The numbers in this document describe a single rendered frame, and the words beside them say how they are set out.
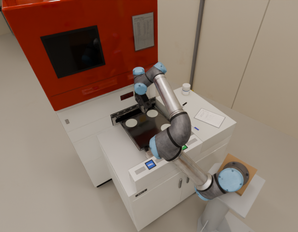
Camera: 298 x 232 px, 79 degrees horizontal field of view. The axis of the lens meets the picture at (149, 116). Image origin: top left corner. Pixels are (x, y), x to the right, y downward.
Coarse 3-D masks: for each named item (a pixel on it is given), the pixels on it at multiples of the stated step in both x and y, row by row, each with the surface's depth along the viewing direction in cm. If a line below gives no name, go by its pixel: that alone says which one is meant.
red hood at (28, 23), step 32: (32, 0) 88; (64, 0) 88; (96, 0) 95; (128, 0) 103; (32, 32) 89; (64, 32) 95; (96, 32) 104; (128, 32) 114; (32, 64) 96; (64, 64) 105; (96, 64) 115; (128, 64) 127; (64, 96) 116; (96, 96) 128
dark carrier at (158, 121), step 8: (144, 120) 156; (152, 120) 156; (160, 120) 155; (128, 128) 150; (136, 128) 149; (144, 128) 149; (152, 128) 148; (160, 128) 148; (136, 136) 143; (144, 136) 143; (152, 136) 142; (144, 144) 137
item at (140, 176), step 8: (192, 136) 133; (192, 144) 128; (200, 144) 128; (192, 152) 129; (200, 152) 137; (160, 160) 120; (136, 168) 115; (144, 168) 116; (152, 168) 115; (160, 168) 117; (168, 168) 123; (136, 176) 111; (144, 176) 112; (152, 176) 117; (160, 176) 124; (136, 184) 112; (144, 184) 118
